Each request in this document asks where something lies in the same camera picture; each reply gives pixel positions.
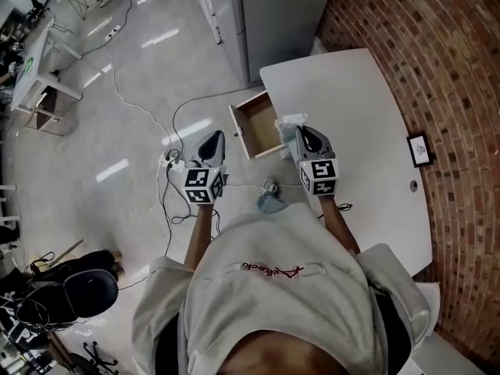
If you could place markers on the white wooden drawer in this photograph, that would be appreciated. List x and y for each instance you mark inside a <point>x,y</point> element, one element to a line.
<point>259,127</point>

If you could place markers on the long white power strip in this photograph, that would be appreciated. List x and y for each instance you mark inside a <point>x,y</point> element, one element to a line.
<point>113,32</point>

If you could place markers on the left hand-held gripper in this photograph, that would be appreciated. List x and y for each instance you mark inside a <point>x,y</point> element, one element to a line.
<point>205,184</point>

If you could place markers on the person's blue jeans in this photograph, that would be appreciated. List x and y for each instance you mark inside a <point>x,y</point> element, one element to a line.
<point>270,203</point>

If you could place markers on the grey sneaker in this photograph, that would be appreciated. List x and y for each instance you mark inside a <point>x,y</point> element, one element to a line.
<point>270,186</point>

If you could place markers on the black picture frame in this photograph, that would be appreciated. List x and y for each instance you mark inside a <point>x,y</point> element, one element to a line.
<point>421,150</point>

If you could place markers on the person's left forearm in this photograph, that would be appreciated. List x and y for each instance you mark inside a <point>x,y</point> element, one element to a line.
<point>197,236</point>

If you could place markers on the white plastic bag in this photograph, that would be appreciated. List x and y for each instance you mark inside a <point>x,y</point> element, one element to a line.
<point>287,125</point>

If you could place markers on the person's grey t-shirt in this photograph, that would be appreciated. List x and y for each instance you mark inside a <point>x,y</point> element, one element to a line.
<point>273,307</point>

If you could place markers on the person's right forearm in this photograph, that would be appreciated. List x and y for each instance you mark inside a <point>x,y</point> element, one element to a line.
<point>336,221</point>

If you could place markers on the grey metal cabinet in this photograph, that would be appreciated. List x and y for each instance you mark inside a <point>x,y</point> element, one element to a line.
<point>281,22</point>

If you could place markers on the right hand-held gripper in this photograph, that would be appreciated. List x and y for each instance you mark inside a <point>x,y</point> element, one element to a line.
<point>320,176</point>

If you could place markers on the black office chair base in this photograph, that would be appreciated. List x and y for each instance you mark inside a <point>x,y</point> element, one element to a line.
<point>95,359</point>

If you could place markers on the white table with green logo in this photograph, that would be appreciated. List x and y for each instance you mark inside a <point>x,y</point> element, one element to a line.
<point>29,72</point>

